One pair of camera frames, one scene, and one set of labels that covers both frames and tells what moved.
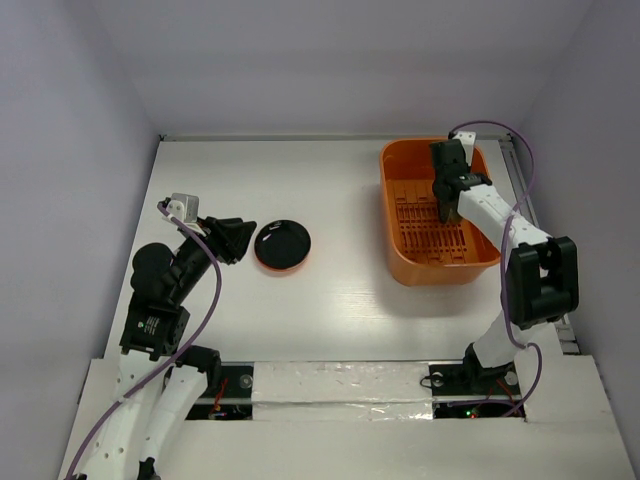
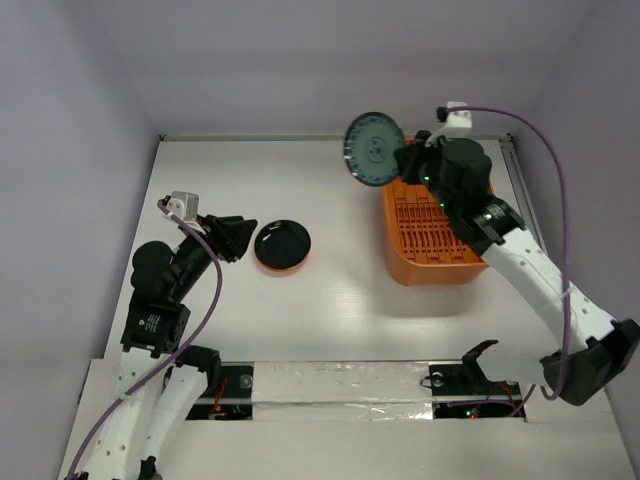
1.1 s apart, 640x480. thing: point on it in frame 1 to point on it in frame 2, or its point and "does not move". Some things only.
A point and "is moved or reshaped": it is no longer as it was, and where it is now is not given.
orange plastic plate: (283, 272) does not move
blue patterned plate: (448, 204) is moved or reshaped
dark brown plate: (282, 244) does not move
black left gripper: (229, 235) does not move
